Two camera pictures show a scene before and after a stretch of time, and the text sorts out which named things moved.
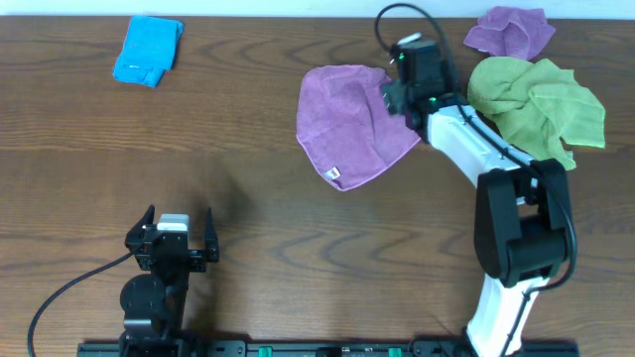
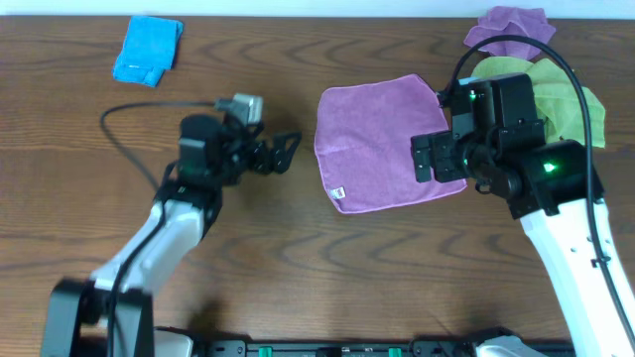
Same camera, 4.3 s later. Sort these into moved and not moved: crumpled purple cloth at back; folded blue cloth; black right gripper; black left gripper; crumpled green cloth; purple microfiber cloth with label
Moved: purple microfiber cloth with label; black right gripper; black left gripper
Not moved: folded blue cloth; crumpled green cloth; crumpled purple cloth at back
